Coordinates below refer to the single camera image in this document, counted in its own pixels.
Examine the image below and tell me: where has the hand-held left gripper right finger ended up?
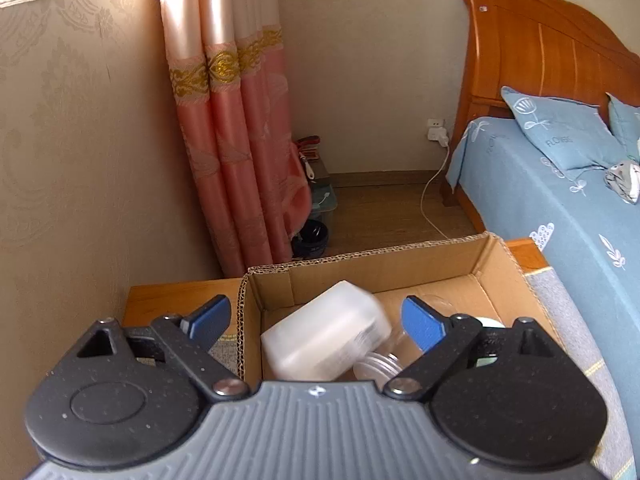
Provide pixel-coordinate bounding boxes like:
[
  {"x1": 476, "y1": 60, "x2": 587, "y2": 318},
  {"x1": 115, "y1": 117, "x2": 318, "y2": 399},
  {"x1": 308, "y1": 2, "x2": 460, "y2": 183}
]
[{"x1": 382, "y1": 296, "x2": 571, "y2": 404}]

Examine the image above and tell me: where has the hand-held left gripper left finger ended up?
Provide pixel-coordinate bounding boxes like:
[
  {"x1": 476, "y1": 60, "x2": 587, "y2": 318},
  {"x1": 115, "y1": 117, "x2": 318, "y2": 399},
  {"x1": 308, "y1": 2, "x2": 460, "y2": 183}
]
[{"x1": 75, "y1": 295, "x2": 251, "y2": 404}]

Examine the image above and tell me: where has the cardboard box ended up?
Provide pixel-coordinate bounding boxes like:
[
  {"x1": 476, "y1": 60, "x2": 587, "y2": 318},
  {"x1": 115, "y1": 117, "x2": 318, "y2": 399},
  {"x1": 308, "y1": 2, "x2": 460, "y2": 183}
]
[{"x1": 239, "y1": 231, "x2": 571, "y2": 386}]

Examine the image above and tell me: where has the clear plastic cup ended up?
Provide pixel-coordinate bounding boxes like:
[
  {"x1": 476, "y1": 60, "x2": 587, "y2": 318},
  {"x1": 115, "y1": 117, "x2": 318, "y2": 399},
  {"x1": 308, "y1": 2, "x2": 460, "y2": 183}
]
[{"x1": 352, "y1": 295, "x2": 453, "y2": 392}]

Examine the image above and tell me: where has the mint green round toy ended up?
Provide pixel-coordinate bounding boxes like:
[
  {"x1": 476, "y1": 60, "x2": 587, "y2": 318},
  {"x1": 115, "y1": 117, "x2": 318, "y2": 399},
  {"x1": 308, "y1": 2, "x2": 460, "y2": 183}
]
[{"x1": 470, "y1": 316, "x2": 505, "y2": 367}]

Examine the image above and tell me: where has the white translucent plastic bottle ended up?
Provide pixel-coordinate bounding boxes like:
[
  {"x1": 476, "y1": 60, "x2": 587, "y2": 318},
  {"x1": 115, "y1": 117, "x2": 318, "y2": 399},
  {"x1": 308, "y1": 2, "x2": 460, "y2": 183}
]
[{"x1": 260, "y1": 281, "x2": 392, "y2": 383}]

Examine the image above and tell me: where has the black round tub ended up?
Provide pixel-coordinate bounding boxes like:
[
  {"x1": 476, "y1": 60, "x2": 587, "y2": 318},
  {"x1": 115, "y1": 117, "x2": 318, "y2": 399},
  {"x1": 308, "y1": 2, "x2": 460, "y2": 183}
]
[{"x1": 291, "y1": 220, "x2": 331, "y2": 261}]

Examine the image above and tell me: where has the clear storage box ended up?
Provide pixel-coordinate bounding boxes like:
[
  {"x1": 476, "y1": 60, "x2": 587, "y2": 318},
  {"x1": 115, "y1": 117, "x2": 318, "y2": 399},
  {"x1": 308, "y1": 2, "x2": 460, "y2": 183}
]
[{"x1": 309, "y1": 182, "x2": 339, "y2": 222}]

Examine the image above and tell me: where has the blue floral bed sheet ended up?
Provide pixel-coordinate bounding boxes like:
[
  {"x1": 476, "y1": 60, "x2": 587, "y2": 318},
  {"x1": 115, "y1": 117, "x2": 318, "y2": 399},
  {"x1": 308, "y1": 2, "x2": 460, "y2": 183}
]
[{"x1": 445, "y1": 116, "x2": 640, "y2": 461}]

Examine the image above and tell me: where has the brown box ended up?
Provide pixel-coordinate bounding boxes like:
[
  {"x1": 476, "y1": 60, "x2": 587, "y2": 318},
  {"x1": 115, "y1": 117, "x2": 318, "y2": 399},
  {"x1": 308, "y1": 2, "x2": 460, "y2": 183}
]
[{"x1": 306, "y1": 156, "x2": 332, "y2": 184}]

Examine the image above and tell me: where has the pink curtain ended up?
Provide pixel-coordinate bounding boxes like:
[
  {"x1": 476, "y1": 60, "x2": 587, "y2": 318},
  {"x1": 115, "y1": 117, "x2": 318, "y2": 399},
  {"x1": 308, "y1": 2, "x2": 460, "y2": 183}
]
[{"x1": 156, "y1": 0, "x2": 313, "y2": 278}]

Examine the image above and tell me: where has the blue floral pillow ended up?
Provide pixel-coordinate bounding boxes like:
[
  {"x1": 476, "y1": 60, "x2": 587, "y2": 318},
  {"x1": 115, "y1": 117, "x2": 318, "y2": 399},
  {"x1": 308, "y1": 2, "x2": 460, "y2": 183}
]
[
  {"x1": 500, "y1": 86, "x2": 628, "y2": 173},
  {"x1": 605, "y1": 92, "x2": 640, "y2": 161}
]

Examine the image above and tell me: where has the crumpled grey cloth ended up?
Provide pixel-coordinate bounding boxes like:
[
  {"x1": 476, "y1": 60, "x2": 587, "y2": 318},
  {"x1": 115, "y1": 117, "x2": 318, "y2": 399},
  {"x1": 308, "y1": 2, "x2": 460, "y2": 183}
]
[{"x1": 602, "y1": 159, "x2": 640, "y2": 205}]

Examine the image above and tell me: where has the wooden headboard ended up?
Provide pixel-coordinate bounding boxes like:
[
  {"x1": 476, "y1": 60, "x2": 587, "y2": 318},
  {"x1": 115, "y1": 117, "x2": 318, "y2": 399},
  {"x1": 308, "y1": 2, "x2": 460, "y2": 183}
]
[{"x1": 440, "y1": 0, "x2": 640, "y2": 235}]

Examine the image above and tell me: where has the white charger cable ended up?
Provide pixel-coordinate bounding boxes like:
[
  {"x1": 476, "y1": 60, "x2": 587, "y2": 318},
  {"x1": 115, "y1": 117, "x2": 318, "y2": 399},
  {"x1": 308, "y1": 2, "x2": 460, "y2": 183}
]
[{"x1": 420, "y1": 128, "x2": 451, "y2": 240}]

